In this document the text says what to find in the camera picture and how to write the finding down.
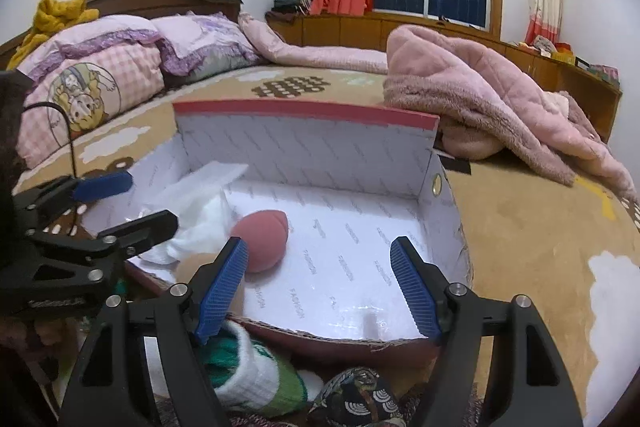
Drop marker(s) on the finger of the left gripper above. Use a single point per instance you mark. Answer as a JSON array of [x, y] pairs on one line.
[[44, 203], [128, 239]]

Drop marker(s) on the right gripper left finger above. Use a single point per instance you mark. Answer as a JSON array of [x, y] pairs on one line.
[[185, 317]]

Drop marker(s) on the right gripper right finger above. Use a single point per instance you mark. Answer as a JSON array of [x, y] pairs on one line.
[[447, 315]]

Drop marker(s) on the green white knit sock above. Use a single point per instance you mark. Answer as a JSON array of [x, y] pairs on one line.
[[249, 377]]

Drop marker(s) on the white soft cloth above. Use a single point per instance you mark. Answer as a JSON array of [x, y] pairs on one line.
[[205, 217]]

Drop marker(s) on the pink makeup sponge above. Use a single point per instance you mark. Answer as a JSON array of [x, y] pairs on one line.
[[265, 234]]

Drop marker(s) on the black patterned pouch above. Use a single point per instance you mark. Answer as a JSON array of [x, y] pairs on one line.
[[356, 397]]

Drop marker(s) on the pink checkered cartoon pillow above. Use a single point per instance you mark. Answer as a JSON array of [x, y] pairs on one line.
[[90, 93]]

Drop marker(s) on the red cardboard box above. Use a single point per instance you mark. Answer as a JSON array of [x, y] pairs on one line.
[[350, 179]]

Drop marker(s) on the yellow knitted garment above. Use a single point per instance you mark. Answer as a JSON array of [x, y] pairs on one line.
[[51, 17]]

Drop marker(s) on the pink quilted blanket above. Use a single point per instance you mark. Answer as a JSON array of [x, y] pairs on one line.
[[486, 103]]

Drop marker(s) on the purple ruffled pillow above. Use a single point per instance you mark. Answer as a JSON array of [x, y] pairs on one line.
[[195, 47]]

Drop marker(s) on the brown wooden headboard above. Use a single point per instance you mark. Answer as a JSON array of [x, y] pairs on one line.
[[122, 24]]

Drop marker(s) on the wooden window cabinet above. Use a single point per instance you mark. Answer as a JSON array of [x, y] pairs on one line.
[[597, 98]]

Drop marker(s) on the long pink bolster quilt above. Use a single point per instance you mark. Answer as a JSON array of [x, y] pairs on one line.
[[271, 47]]

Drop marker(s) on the items on cabinet top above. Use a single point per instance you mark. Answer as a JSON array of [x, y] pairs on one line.
[[562, 52]]

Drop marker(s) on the pile of folded clothes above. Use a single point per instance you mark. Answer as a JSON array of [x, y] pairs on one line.
[[291, 7]]

